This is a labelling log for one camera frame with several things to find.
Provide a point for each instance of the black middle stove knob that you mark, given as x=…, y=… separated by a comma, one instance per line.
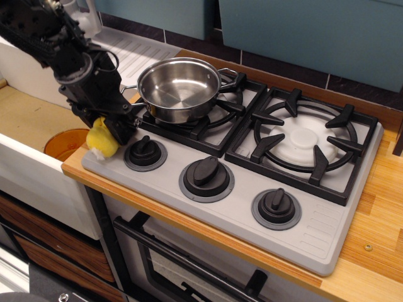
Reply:
x=206, y=180

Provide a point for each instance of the black left burner grate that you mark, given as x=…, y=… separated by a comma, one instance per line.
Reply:
x=214, y=133

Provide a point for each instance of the yellow stuffed duck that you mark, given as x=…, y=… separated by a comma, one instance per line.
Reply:
x=100, y=141

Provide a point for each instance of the oven door with handle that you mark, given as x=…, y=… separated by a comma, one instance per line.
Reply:
x=183, y=277

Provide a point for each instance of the black stove knob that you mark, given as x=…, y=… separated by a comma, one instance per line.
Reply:
x=145, y=155
x=206, y=180
x=276, y=209

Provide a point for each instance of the wooden drawer front lower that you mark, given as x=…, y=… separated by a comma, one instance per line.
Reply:
x=86, y=282

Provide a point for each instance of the black right stove knob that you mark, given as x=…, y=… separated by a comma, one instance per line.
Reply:
x=276, y=209

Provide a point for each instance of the black left stove knob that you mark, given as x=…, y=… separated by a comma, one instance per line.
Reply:
x=145, y=155

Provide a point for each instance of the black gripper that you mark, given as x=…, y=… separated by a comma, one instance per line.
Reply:
x=93, y=90

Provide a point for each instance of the wooden drawer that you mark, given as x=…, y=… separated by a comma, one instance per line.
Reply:
x=63, y=239
x=86, y=282

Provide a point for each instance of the grey toy faucet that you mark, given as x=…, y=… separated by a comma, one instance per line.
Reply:
x=89, y=22

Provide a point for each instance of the stainless steel pot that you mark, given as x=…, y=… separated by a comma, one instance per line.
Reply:
x=182, y=89

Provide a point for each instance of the black burner grate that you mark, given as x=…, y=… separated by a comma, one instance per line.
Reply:
x=214, y=133
x=316, y=147

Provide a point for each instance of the orange plastic bowl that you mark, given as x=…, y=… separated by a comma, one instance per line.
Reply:
x=65, y=143

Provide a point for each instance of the wooden drawer front upper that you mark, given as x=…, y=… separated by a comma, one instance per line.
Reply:
x=63, y=239

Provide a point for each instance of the black right burner grate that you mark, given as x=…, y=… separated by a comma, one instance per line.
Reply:
x=316, y=147

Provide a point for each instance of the grey toy stove top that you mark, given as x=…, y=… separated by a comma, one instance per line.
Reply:
x=314, y=243

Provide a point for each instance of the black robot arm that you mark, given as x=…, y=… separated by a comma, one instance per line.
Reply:
x=45, y=31

